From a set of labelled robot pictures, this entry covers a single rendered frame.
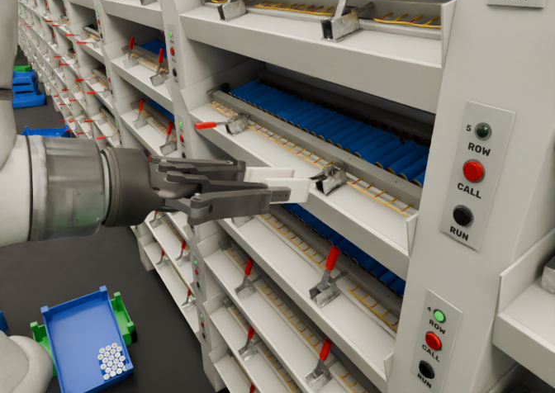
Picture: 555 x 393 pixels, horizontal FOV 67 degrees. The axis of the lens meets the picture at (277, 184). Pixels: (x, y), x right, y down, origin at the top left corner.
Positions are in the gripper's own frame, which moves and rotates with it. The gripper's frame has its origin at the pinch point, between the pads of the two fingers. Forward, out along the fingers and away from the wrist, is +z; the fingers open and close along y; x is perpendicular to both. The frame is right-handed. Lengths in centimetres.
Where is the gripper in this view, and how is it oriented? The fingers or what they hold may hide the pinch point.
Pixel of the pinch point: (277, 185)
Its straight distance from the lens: 50.3
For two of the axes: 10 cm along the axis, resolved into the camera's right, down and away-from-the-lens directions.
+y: 5.4, 3.8, -7.5
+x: 2.1, -9.2, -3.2
